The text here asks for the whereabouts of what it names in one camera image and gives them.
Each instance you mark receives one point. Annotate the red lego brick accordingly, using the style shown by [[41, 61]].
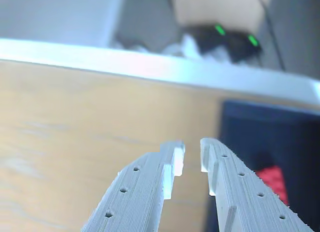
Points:
[[273, 180]]

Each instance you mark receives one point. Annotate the white power strip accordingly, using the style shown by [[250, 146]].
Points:
[[186, 46]]

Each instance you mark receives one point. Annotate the black power adapter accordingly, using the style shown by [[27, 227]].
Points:
[[207, 36], [243, 48]]

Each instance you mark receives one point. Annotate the white table frame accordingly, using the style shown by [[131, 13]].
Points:
[[150, 65]]

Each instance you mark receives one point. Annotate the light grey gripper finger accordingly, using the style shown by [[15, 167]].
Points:
[[140, 192], [240, 192]]

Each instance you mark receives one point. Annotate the dark cardboard bin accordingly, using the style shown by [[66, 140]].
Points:
[[262, 127]]

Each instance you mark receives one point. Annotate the wooden cabinet box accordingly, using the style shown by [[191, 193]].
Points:
[[217, 7]]

